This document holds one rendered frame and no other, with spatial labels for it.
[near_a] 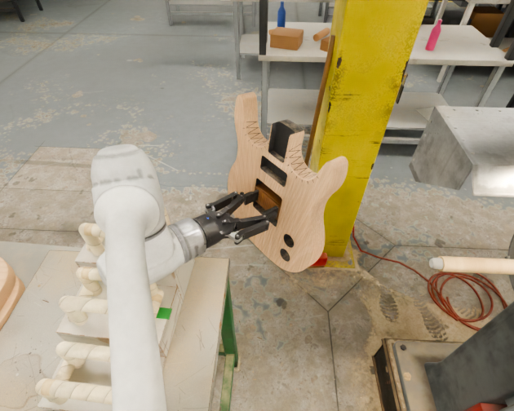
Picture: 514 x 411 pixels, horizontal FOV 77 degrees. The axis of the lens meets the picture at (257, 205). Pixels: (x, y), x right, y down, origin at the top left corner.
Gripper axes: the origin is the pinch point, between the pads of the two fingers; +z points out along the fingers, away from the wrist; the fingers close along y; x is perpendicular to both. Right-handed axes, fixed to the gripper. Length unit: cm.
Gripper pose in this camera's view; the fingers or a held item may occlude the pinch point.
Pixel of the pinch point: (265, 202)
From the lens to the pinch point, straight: 83.7
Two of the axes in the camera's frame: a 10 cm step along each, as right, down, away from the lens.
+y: 6.3, 5.7, -5.4
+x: 1.1, -7.4, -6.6
